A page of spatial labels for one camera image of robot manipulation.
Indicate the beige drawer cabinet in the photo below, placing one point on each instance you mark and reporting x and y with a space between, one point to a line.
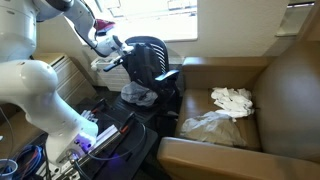
70 76

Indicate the black mesh office chair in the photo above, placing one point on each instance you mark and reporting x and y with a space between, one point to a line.
166 66

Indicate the large grey crumpled cloth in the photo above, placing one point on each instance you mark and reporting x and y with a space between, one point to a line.
213 130

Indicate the aluminium rail robot base mount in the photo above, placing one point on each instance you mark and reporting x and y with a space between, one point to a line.
103 136

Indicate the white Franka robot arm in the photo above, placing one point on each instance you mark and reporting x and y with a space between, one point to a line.
30 83

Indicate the black robot table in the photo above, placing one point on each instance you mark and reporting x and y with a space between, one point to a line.
133 153

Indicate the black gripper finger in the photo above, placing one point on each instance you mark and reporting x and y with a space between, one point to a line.
144 82
154 80

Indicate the brown leather armchair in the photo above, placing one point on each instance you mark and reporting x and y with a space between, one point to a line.
286 100

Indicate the white wall heater unit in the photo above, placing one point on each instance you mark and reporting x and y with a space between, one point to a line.
111 78

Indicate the clear plastic cup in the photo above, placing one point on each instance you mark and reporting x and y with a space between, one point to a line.
7 170

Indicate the window with metal frame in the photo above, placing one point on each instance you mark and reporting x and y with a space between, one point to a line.
150 18

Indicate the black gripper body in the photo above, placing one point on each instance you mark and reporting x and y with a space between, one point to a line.
146 60

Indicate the white crumpled cloth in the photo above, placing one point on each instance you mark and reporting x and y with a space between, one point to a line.
233 101

